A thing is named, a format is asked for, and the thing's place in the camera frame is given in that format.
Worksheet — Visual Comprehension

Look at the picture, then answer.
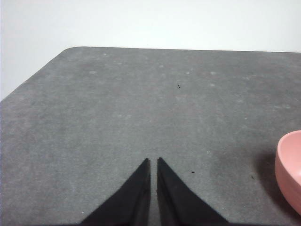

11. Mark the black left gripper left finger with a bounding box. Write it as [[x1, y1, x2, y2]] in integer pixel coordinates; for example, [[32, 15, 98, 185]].
[[79, 158, 151, 226]]

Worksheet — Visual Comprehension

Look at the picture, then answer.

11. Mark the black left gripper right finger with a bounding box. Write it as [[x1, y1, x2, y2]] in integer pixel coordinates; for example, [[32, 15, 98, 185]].
[[157, 157, 232, 226]]

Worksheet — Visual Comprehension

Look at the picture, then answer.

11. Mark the red ribbed bowl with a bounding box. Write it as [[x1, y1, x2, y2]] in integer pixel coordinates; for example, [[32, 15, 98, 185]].
[[275, 130, 301, 216]]

